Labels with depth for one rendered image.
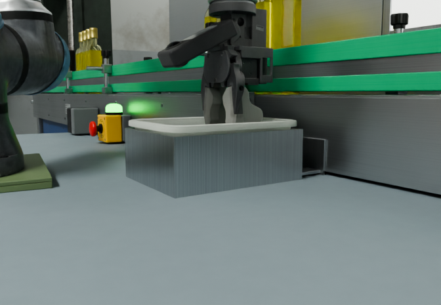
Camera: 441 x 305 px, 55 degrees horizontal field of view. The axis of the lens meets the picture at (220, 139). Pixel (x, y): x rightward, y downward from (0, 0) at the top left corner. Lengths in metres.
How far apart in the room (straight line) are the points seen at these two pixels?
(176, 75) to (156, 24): 3.55
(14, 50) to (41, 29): 0.09
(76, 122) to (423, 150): 1.05
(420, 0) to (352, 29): 0.14
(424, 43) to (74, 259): 0.49
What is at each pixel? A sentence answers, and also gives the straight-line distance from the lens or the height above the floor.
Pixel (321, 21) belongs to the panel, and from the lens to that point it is 0.98.
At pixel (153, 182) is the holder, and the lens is 0.60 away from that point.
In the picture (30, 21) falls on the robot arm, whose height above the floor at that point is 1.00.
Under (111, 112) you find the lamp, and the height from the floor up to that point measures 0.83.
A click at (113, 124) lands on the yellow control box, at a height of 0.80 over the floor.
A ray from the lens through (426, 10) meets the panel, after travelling 0.83.
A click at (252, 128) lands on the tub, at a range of 0.60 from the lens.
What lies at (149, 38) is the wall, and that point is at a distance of 4.46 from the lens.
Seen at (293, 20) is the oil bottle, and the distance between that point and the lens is 0.86.
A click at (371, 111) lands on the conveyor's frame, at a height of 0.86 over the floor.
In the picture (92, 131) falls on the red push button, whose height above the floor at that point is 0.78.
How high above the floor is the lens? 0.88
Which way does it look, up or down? 6 degrees down
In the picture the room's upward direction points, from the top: straight up
